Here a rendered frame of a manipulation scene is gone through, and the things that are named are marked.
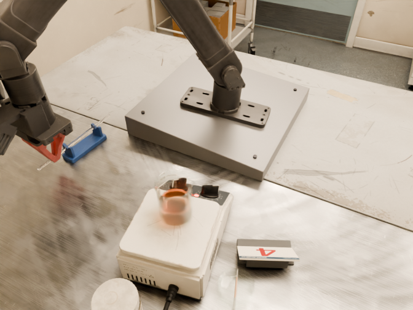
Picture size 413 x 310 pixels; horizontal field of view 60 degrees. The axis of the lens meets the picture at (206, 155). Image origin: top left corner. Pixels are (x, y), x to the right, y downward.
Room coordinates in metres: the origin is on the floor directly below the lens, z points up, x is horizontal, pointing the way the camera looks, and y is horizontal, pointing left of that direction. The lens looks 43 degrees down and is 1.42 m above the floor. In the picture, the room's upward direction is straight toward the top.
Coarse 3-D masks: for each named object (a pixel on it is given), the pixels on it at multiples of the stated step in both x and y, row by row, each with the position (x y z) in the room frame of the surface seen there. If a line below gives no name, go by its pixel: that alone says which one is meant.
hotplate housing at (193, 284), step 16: (224, 208) 0.37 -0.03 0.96; (224, 224) 0.36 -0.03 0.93; (128, 256) 0.27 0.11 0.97; (208, 256) 0.28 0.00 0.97; (128, 272) 0.27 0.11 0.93; (144, 272) 0.26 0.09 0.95; (160, 272) 0.26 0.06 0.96; (176, 272) 0.25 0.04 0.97; (192, 272) 0.25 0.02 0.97; (208, 272) 0.27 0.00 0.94; (160, 288) 0.26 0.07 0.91; (176, 288) 0.25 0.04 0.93; (192, 288) 0.24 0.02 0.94
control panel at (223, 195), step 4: (196, 188) 0.43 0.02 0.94; (200, 188) 0.43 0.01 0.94; (196, 192) 0.41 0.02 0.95; (220, 192) 0.43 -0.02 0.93; (224, 192) 0.43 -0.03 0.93; (196, 196) 0.39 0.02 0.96; (200, 196) 0.40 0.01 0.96; (220, 196) 0.41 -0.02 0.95; (224, 196) 0.41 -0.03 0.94; (212, 200) 0.39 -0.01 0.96; (216, 200) 0.39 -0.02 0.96; (220, 200) 0.39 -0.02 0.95; (224, 200) 0.39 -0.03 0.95; (220, 204) 0.37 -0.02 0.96
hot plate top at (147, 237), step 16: (144, 208) 0.35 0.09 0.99; (208, 208) 0.35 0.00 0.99; (144, 224) 0.32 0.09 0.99; (160, 224) 0.32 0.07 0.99; (192, 224) 0.32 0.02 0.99; (208, 224) 0.32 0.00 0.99; (128, 240) 0.29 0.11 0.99; (144, 240) 0.29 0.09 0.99; (160, 240) 0.29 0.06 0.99; (176, 240) 0.29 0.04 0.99; (192, 240) 0.29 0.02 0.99; (208, 240) 0.29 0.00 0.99; (144, 256) 0.26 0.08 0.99; (160, 256) 0.26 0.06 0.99; (176, 256) 0.26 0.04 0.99; (192, 256) 0.26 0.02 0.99
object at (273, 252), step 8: (240, 248) 0.32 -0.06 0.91; (248, 248) 0.32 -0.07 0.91; (256, 248) 0.32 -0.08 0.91; (264, 248) 0.33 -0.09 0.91; (272, 248) 0.33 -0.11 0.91; (280, 248) 0.33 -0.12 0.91; (288, 248) 0.33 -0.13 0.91; (272, 256) 0.30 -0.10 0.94; (280, 256) 0.30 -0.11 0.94; (288, 256) 0.30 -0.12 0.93
